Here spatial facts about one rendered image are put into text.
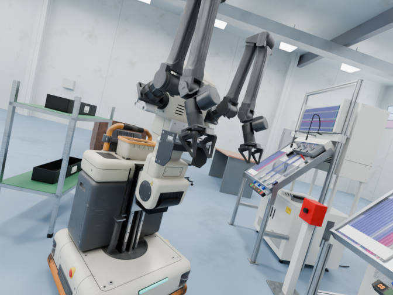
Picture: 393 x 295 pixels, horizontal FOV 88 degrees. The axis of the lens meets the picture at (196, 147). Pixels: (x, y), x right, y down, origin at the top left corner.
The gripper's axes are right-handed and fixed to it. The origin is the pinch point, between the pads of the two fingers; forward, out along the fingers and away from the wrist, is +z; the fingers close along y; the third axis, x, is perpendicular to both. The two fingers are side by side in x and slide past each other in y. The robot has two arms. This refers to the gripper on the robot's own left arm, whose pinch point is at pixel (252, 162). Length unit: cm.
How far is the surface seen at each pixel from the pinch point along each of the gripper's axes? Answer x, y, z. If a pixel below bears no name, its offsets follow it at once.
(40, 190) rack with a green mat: 145, -59, -2
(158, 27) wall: 478, 327, -662
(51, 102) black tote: 133, -59, -70
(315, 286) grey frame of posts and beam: 0, 53, 71
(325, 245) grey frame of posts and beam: -10, 52, 48
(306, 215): 6, 83, 34
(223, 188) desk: 200, 249, -3
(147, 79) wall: 572, 331, -477
